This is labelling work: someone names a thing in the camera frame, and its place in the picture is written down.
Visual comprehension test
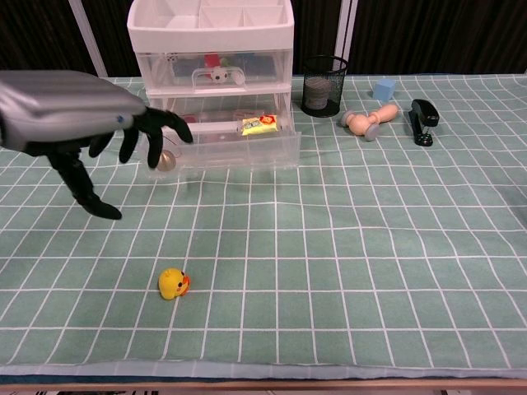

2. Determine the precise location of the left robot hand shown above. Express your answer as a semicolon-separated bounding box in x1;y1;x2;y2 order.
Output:
0;69;194;221

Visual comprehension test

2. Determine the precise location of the clear drawer with snack packet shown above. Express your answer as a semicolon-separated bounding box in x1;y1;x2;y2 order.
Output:
139;93;303;181

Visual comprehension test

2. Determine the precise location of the small yellow toy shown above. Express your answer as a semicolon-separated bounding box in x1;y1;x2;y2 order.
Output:
158;267;192;300

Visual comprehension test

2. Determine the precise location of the white plastic drawer organizer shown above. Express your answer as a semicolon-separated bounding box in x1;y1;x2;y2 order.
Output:
126;0;296;137

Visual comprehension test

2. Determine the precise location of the clear drawer with soccer ball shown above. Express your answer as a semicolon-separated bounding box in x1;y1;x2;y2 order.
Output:
135;51;294;92

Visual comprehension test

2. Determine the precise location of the gold bell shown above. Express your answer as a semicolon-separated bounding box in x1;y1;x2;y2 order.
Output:
156;150;177;173

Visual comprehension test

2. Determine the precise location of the yellow snack packet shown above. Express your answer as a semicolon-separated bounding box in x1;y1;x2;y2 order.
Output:
240;114;281;137

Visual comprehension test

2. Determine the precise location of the grey tape roll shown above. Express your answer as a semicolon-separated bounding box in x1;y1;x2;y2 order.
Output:
309;76;333;110

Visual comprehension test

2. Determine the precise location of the black mesh pen cup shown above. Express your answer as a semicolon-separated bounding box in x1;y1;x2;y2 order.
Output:
301;54;350;119

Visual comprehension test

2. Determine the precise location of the wooden toy hammer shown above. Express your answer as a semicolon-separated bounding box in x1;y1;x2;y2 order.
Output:
340;103;400;142

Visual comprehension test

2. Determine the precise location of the green checkered tablecloth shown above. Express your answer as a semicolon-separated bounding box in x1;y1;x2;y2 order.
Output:
0;72;527;379

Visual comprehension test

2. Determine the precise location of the blue foam cube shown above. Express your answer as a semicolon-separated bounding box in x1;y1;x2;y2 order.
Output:
372;77;397;102

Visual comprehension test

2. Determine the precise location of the black stapler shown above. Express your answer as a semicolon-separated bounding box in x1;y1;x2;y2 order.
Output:
408;99;441;147

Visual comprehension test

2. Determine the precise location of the white frame post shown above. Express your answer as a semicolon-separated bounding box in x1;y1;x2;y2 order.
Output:
68;0;109;77
335;0;358;76

